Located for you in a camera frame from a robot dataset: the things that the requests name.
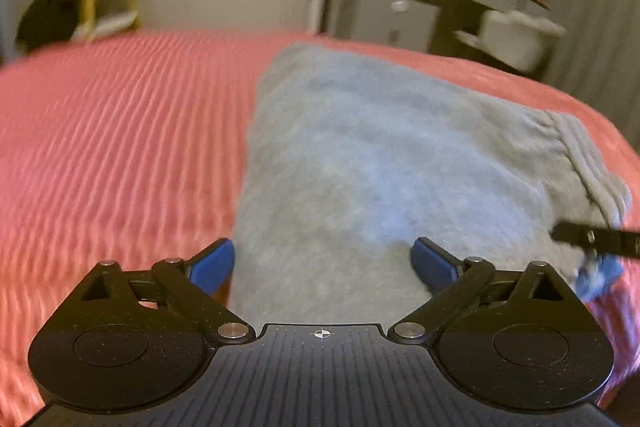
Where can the white plastic bin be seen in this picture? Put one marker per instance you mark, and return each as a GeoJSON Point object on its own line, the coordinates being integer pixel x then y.
{"type": "Point", "coordinates": [515, 37]}

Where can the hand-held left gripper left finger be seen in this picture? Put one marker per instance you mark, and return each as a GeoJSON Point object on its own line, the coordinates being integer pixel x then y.
{"type": "Point", "coordinates": [215, 265]}

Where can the grey-blue sweater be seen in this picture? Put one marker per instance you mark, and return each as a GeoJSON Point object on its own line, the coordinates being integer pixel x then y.
{"type": "Point", "coordinates": [380, 167]}

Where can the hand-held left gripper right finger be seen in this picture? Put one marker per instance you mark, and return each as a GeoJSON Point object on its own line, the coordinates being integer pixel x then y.
{"type": "Point", "coordinates": [430, 263]}

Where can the black bag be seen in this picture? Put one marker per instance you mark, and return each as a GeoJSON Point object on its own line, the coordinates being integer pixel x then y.
{"type": "Point", "coordinates": [47, 22]}

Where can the red ribbed bedspread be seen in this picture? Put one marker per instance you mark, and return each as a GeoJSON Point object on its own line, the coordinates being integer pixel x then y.
{"type": "Point", "coordinates": [120, 132]}

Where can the white drawer cabinet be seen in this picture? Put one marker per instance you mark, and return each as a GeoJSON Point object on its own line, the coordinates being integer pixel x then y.
{"type": "Point", "coordinates": [380, 19]}

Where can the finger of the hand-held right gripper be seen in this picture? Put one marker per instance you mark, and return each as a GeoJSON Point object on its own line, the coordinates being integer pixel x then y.
{"type": "Point", "coordinates": [600, 239]}

